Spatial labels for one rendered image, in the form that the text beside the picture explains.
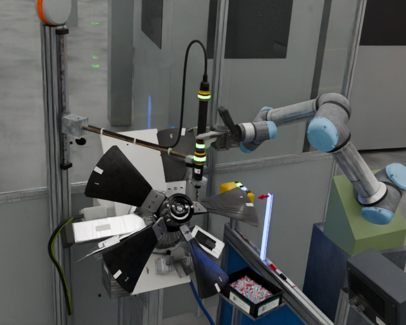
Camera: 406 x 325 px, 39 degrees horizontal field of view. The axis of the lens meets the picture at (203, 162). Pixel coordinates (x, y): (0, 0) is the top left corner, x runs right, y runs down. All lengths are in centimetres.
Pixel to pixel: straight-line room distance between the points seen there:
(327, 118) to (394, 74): 424
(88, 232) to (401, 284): 114
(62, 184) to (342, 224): 125
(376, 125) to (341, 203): 394
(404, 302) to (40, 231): 179
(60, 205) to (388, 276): 150
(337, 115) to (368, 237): 62
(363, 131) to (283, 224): 289
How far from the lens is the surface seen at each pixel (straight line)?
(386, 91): 630
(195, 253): 224
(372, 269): 199
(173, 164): 234
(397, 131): 657
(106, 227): 229
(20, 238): 297
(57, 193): 271
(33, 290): 314
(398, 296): 190
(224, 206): 235
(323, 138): 209
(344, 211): 248
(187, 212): 222
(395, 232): 260
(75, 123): 251
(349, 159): 217
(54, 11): 246
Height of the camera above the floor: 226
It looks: 23 degrees down
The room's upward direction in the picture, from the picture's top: 4 degrees clockwise
